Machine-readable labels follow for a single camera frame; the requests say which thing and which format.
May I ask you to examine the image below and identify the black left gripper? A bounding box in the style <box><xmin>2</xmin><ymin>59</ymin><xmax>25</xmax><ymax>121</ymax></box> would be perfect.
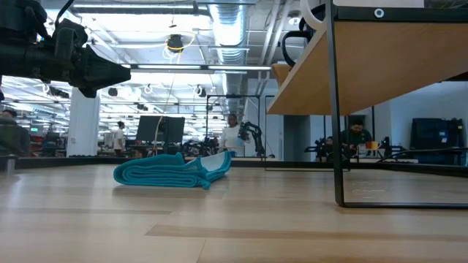
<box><xmin>50</xmin><ymin>18</ymin><xmax>132</xmax><ymax>99</ymax></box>

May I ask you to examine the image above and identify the dark blue enamel mug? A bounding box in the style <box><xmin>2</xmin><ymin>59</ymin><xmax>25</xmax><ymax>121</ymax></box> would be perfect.
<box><xmin>281</xmin><ymin>3</ymin><xmax>327</xmax><ymax>69</ymax></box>

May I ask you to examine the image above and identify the white building pillar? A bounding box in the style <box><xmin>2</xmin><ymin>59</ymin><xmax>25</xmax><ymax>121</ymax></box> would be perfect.
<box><xmin>67</xmin><ymin>87</ymin><xmax>101</xmax><ymax>157</ymax></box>

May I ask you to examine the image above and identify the person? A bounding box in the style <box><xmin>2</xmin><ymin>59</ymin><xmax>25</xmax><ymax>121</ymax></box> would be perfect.
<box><xmin>219</xmin><ymin>113</ymin><xmax>246</xmax><ymax>157</ymax></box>
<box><xmin>112</xmin><ymin>121</ymin><xmax>127</xmax><ymax>156</ymax></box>
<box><xmin>340</xmin><ymin>118</ymin><xmax>374</xmax><ymax>154</ymax></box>
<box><xmin>0</xmin><ymin>108</ymin><xmax>31</xmax><ymax>157</ymax></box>

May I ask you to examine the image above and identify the black computer monitor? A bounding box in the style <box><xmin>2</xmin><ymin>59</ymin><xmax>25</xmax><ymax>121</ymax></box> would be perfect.
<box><xmin>135</xmin><ymin>115</ymin><xmax>186</xmax><ymax>145</ymax></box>

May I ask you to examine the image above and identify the folded teal cloth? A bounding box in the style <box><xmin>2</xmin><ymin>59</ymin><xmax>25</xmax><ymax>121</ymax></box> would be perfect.
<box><xmin>113</xmin><ymin>150</ymin><xmax>233</xmax><ymax>190</ymax></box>

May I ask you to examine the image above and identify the wooden tray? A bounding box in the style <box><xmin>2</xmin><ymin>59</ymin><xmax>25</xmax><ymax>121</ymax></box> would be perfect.
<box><xmin>265</xmin><ymin>0</ymin><xmax>468</xmax><ymax>210</ymax></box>

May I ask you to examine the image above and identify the black equipment case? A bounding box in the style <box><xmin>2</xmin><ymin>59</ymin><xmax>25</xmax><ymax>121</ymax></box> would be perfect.
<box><xmin>409</xmin><ymin>117</ymin><xmax>466</xmax><ymax>165</ymax></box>

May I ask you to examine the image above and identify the black ceiling cord reel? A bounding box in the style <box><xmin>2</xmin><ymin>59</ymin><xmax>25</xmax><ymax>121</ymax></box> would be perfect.
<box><xmin>167</xmin><ymin>34</ymin><xmax>185</xmax><ymax>53</ymax></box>

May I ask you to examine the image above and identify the black metal table frame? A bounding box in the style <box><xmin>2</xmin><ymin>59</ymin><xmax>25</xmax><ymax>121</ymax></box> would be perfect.
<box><xmin>0</xmin><ymin>148</ymin><xmax>468</xmax><ymax>180</ymax></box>

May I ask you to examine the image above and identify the silver ventilation duct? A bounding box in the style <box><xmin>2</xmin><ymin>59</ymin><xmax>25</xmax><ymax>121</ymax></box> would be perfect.
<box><xmin>207</xmin><ymin>0</ymin><xmax>250</xmax><ymax>110</ymax></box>

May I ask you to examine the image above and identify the black background rig frame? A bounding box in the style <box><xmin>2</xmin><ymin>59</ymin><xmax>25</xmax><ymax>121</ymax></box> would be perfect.
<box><xmin>205</xmin><ymin>94</ymin><xmax>261</xmax><ymax>159</ymax></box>

